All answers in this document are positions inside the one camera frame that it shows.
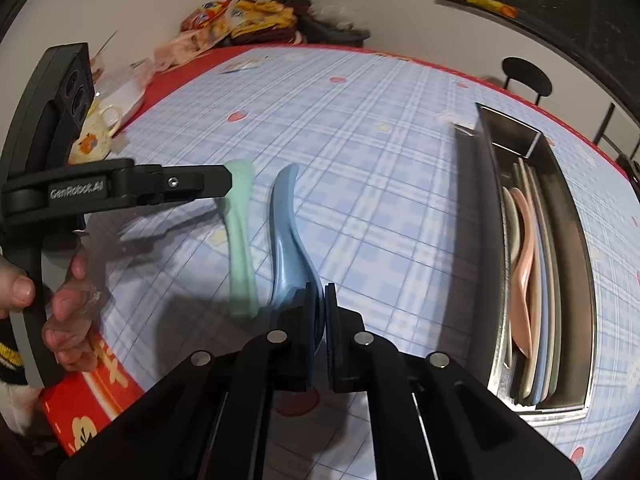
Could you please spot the steel utensil tray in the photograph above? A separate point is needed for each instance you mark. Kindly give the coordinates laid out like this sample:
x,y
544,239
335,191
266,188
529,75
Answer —
x,y
575,240

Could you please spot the clear plastic bowl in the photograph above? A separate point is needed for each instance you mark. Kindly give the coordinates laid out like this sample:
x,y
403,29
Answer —
x,y
127,90

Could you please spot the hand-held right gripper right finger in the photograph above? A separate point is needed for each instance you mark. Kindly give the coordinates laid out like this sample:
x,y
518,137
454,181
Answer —
x,y
331,335

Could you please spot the green spoon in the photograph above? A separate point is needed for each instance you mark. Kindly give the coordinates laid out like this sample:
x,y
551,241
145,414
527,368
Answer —
x,y
240,260

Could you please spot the clear plastic fork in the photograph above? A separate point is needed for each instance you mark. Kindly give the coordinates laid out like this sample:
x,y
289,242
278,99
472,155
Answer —
x,y
105,47

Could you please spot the pink snack bag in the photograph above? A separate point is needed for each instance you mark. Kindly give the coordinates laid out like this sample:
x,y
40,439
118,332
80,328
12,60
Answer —
x,y
190,45

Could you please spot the black round chair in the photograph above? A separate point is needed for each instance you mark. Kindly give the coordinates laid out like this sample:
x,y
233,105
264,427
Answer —
x,y
525,77

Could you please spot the dark window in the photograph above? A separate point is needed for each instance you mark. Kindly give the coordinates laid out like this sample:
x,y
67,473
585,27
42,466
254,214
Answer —
x,y
560,0

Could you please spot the orange snack bag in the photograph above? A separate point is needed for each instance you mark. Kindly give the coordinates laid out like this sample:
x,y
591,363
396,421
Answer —
x,y
205,15

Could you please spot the white paper labels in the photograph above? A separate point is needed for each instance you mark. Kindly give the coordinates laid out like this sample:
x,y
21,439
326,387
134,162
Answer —
x,y
242,65

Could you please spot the beige spoon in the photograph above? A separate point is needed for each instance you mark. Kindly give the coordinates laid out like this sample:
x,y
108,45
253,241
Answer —
x,y
509,230

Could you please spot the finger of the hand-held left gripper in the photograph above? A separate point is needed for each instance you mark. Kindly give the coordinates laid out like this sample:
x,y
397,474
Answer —
x,y
200,180

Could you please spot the person's left hand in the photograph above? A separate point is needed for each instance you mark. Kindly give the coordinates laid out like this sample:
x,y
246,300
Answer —
x,y
70,310

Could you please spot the blue spoon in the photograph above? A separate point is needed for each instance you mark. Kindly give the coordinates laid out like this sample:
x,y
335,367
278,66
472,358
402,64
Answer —
x,y
287,240

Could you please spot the black metal rack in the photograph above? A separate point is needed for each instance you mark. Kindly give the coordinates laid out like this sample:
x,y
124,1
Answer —
x,y
607,125

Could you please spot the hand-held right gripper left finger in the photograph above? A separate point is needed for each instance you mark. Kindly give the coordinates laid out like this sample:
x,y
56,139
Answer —
x,y
315,320

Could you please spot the pink spoon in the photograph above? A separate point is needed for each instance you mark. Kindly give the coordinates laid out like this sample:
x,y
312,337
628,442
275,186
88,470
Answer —
x,y
527,260

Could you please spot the beige chopstick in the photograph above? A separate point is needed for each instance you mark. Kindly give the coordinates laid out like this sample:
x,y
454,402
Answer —
x,y
546,310

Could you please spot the yellow snack packet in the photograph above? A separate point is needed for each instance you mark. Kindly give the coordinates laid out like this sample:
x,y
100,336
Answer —
x,y
487,2

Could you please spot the cream mug with yellow rim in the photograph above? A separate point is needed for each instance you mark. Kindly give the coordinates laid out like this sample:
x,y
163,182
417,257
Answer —
x,y
95,135

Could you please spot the dark window sill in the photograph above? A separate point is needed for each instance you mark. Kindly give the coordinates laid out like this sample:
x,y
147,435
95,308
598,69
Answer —
x,y
550,45

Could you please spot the blue plaid table mat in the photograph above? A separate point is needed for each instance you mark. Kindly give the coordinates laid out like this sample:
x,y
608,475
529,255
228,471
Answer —
x,y
375,160

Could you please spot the red tablecloth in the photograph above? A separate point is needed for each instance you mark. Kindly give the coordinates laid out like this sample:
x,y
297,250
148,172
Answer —
x,y
90,410

